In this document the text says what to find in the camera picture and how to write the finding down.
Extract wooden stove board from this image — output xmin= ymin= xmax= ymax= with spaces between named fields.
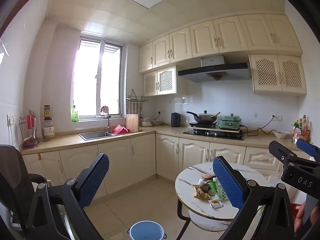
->
xmin=192 ymin=127 xmax=242 ymax=132

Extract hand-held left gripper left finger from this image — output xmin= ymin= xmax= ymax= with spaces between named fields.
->
xmin=26 ymin=153 xmax=110 ymax=240

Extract blue plastic bin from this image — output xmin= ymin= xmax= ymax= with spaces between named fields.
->
xmin=129 ymin=220 xmax=167 ymax=240

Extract sliding window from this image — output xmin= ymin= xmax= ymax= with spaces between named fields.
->
xmin=71 ymin=37 xmax=124 ymax=123

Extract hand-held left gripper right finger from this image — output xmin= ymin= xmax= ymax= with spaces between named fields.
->
xmin=213 ymin=156 xmax=295 ymax=240

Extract wooden cutting board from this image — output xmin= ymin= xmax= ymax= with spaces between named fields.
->
xmin=126 ymin=114 xmax=139 ymax=132

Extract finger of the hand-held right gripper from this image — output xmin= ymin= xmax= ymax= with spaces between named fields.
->
xmin=297 ymin=139 xmax=320 ymax=165
xmin=269 ymin=140 xmax=304 ymax=170

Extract group of condiment bottles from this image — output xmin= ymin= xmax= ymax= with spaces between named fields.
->
xmin=291 ymin=115 xmax=310 ymax=144

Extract wide lattice door cabinet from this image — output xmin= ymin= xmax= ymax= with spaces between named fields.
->
xmin=249 ymin=54 xmax=307 ymax=95

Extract green electric cooker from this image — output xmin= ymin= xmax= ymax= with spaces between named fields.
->
xmin=219 ymin=114 xmax=244 ymax=130

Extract small lattice door cabinet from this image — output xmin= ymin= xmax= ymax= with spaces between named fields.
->
xmin=142 ymin=65 xmax=177 ymax=97

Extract wire rack with red utensils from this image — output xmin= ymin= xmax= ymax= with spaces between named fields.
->
xmin=19 ymin=110 xmax=39 ymax=148

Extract person's right hand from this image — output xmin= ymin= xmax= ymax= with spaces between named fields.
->
xmin=294 ymin=201 xmax=313 ymax=233

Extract black flat cooktop tray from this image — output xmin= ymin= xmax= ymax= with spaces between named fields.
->
xmin=189 ymin=122 xmax=218 ymax=128

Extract steel sink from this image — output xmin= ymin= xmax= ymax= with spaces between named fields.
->
xmin=79 ymin=130 xmax=115 ymax=140

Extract black cooker power cable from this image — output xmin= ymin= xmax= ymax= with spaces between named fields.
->
xmin=241 ymin=116 xmax=275 ymax=135

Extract black mesh chair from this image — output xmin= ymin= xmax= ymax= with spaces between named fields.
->
xmin=0 ymin=144 xmax=48 ymax=240

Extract wall utensil rack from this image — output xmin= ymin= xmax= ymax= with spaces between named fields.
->
xmin=126 ymin=89 xmax=149 ymax=117

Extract steel faucet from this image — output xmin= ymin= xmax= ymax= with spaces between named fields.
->
xmin=101 ymin=106 xmax=112 ymax=133

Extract white basket bowl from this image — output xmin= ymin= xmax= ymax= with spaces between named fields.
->
xmin=272 ymin=130 xmax=290 ymax=139

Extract cream base cabinets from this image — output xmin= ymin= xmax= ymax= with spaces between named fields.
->
xmin=21 ymin=126 xmax=303 ymax=199

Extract yellow foil packet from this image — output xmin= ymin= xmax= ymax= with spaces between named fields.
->
xmin=192 ymin=184 xmax=209 ymax=201

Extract dark green wrapper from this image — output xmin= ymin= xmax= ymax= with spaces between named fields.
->
xmin=205 ymin=177 xmax=218 ymax=195

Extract round marble side table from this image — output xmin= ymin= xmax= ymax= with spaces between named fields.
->
xmin=174 ymin=162 xmax=269 ymax=240

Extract light green packet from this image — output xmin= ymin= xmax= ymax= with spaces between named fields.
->
xmin=215 ymin=187 xmax=229 ymax=201

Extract black gas stove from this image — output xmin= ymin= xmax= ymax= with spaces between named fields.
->
xmin=182 ymin=129 xmax=245 ymax=141

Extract black wok with lid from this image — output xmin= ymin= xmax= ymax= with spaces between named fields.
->
xmin=186 ymin=110 xmax=220 ymax=124

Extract cream upper wall cabinets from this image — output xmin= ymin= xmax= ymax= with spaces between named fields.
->
xmin=139 ymin=14 xmax=303 ymax=74

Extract range hood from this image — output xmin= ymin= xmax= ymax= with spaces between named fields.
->
xmin=178 ymin=55 xmax=252 ymax=83

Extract clear jar red label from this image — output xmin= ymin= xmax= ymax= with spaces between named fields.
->
xmin=42 ymin=119 xmax=56 ymax=139

